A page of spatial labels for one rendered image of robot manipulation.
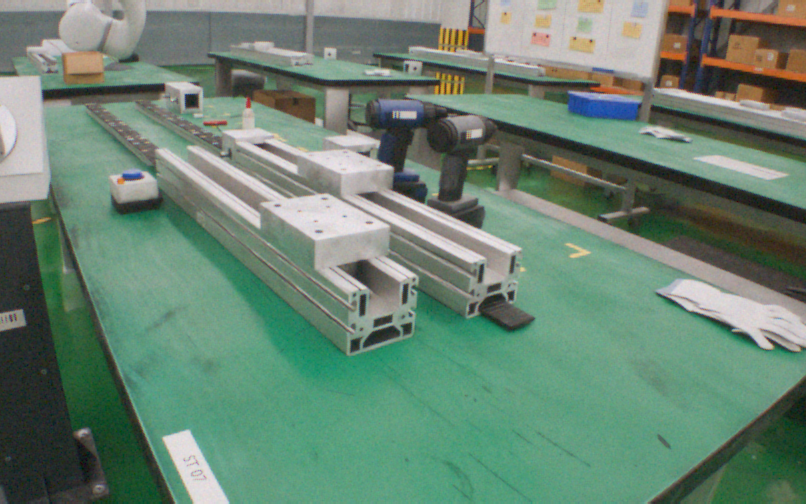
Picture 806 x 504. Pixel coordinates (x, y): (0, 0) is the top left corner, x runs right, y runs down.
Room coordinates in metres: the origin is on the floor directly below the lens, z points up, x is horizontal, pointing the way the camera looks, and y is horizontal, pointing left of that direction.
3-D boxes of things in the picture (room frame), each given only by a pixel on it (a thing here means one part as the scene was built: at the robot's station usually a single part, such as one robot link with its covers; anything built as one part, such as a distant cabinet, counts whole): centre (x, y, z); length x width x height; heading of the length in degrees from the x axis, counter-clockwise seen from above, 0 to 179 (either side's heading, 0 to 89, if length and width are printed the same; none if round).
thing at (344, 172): (1.06, 0.12, 0.87); 0.16 x 0.11 x 0.07; 39
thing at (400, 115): (1.25, 0.00, 0.89); 0.20 x 0.08 x 0.22; 110
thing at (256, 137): (1.40, 0.41, 0.83); 0.12 x 0.09 x 0.10; 129
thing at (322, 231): (0.75, 0.11, 0.87); 0.16 x 0.11 x 0.07; 39
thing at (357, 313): (0.94, 0.27, 0.82); 0.80 x 0.10 x 0.09; 39
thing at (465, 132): (1.10, -0.11, 0.89); 0.20 x 0.08 x 0.22; 142
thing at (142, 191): (1.09, 0.54, 0.81); 0.10 x 0.08 x 0.06; 129
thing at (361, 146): (1.39, 0.16, 0.83); 0.11 x 0.10 x 0.10; 128
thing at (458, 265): (1.06, 0.12, 0.82); 0.80 x 0.10 x 0.09; 39
